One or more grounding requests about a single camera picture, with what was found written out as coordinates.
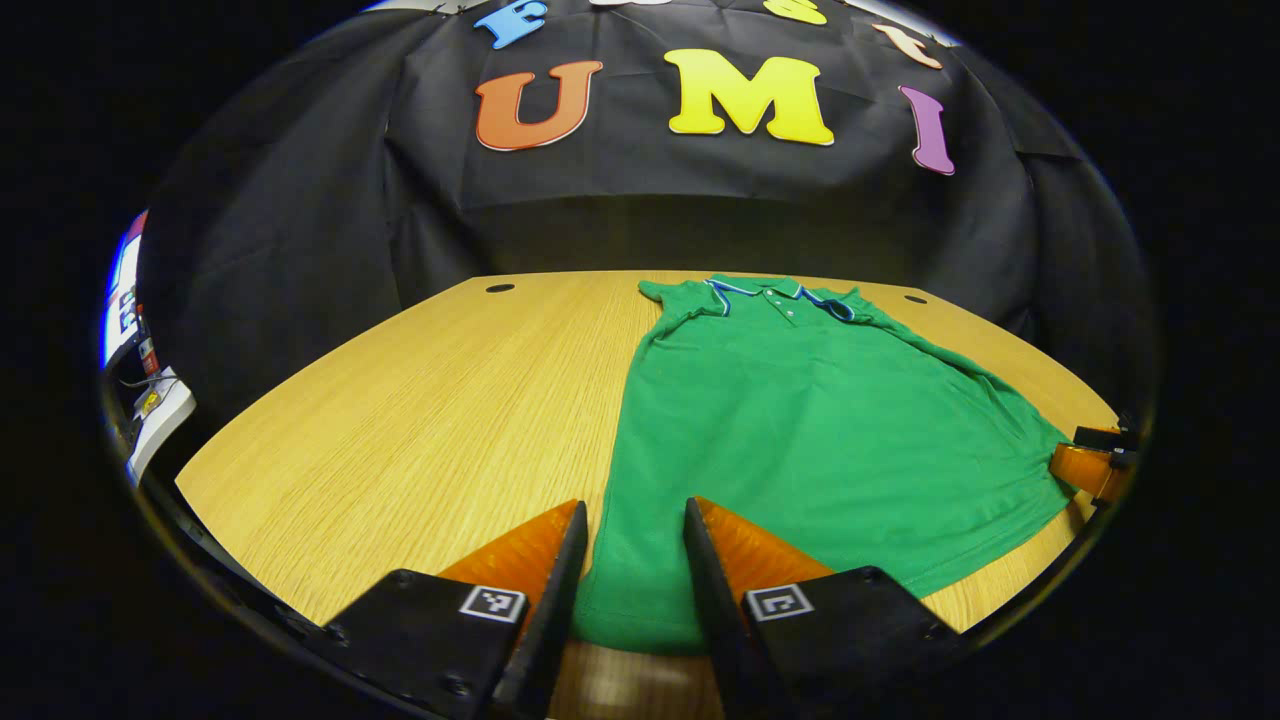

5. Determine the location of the white box with cables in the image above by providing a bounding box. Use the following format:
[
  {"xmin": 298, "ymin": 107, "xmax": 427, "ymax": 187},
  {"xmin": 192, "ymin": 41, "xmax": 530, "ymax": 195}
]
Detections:
[{"xmin": 125, "ymin": 368, "xmax": 198, "ymax": 488}]

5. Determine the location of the white printed wall poster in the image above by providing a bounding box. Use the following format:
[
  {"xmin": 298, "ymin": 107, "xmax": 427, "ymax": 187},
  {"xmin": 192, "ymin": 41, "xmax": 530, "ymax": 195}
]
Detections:
[{"xmin": 102, "ymin": 210, "xmax": 151, "ymax": 369}]

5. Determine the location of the green T-shirt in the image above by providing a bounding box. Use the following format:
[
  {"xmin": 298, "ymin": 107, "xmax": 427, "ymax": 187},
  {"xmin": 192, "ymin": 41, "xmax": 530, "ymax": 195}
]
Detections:
[{"xmin": 572, "ymin": 275, "xmax": 1079, "ymax": 658}]

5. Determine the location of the black backdrop cloth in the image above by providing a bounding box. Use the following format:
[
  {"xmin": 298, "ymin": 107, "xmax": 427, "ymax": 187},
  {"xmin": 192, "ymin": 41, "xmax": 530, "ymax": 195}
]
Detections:
[{"xmin": 140, "ymin": 0, "xmax": 1161, "ymax": 421}]

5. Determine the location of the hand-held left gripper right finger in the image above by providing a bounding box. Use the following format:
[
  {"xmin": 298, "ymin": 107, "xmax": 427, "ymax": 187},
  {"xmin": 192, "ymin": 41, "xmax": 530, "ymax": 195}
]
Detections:
[{"xmin": 683, "ymin": 496, "xmax": 966, "ymax": 720}]

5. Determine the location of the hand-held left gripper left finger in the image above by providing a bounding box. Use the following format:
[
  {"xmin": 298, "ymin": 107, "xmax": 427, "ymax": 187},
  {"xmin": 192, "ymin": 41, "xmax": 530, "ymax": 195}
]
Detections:
[{"xmin": 285, "ymin": 499, "xmax": 590, "ymax": 720}]

